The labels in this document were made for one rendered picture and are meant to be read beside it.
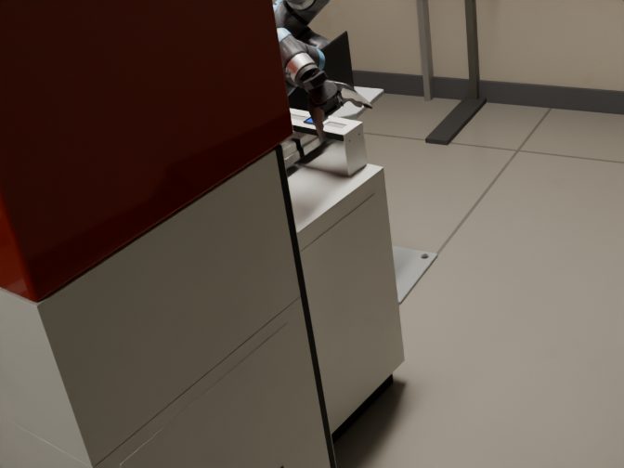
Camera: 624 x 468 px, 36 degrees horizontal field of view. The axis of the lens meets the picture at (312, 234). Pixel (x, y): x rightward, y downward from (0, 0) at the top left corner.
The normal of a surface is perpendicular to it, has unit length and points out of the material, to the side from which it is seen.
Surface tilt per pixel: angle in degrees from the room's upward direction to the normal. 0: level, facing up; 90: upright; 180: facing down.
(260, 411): 90
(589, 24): 90
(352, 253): 90
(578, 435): 0
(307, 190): 0
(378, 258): 90
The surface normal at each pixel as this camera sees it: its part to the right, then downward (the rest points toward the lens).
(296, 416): 0.78, 0.22
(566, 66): -0.50, 0.50
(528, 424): -0.14, -0.85
